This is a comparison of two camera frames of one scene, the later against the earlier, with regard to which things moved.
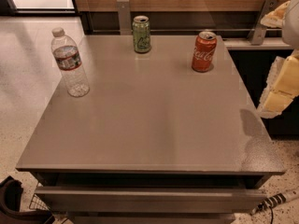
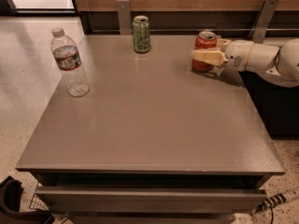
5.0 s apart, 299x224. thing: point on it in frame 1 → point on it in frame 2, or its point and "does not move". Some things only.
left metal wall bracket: [124, 17] does not move
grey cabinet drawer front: [152, 200] does not move
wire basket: [36, 203] does not move
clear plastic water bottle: [68, 60] does not move
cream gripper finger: [282, 88] → [214, 57]
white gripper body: [291, 23] → [238, 55]
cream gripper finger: [276, 19] → [221, 44]
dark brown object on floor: [11, 192] does not move
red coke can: [202, 58] does not move
